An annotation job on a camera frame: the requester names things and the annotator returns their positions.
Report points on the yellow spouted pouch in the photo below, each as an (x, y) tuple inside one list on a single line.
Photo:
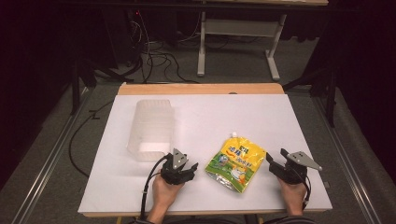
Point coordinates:
[(235, 161)]

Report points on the black metal stand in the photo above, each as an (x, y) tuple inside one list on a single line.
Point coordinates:
[(323, 84), (84, 74)]

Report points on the person's left hand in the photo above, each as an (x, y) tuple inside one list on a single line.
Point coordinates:
[(165, 194)]

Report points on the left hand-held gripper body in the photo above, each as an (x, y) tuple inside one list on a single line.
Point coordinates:
[(175, 174)]

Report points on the person's right hand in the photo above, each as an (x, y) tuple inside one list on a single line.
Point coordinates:
[(293, 196)]

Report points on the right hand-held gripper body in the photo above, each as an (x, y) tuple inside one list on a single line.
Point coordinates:
[(294, 169)]

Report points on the white desk frame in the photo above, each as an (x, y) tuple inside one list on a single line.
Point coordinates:
[(236, 29)]

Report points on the metal floor rail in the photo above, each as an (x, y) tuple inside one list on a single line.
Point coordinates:
[(345, 155), (49, 158)]

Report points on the clear plastic container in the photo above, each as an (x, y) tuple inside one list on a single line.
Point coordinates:
[(152, 130)]

